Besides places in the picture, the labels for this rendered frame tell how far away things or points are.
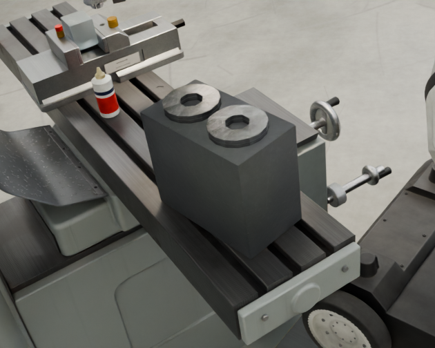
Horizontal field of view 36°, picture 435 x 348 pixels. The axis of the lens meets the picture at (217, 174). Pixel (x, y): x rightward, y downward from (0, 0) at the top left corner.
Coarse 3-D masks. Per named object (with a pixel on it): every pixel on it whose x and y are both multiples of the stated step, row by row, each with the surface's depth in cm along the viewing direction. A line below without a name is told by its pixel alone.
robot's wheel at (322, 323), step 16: (320, 304) 144; (336, 304) 141; (352, 304) 140; (304, 320) 151; (320, 320) 150; (336, 320) 147; (352, 320) 139; (368, 320) 139; (320, 336) 152; (336, 336) 150; (352, 336) 146; (368, 336) 139; (384, 336) 140
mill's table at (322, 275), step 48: (0, 48) 176; (48, 48) 167; (144, 96) 144; (96, 144) 132; (144, 144) 130; (144, 192) 119; (192, 240) 108; (288, 240) 106; (336, 240) 104; (240, 288) 99; (288, 288) 100; (336, 288) 106; (240, 336) 102
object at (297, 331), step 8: (296, 328) 162; (304, 328) 161; (288, 336) 160; (296, 336) 160; (304, 336) 160; (280, 344) 159; (288, 344) 159; (296, 344) 158; (304, 344) 158; (312, 344) 158
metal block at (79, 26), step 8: (64, 16) 146; (72, 16) 145; (80, 16) 145; (88, 16) 144; (64, 24) 145; (72, 24) 142; (80, 24) 143; (88, 24) 144; (72, 32) 143; (80, 32) 144; (88, 32) 145; (72, 40) 144; (80, 40) 144; (88, 40) 145; (96, 40) 146; (80, 48) 145
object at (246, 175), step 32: (192, 96) 105; (224, 96) 105; (160, 128) 103; (192, 128) 100; (224, 128) 96; (256, 128) 95; (288, 128) 97; (160, 160) 108; (192, 160) 100; (224, 160) 93; (256, 160) 94; (288, 160) 99; (160, 192) 115; (192, 192) 106; (224, 192) 98; (256, 192) 97; (288, 192) 103; (224, 224) 103; (256, 224) 100; (288, 224) 107
